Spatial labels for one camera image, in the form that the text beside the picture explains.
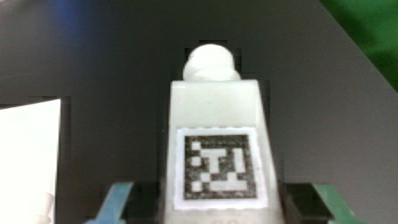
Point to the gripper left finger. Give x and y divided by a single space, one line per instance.
112 207

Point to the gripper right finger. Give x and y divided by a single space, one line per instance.
343 215

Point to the white table leg with tag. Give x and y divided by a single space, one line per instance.
221 186

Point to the white square table top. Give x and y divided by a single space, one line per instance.
29 154

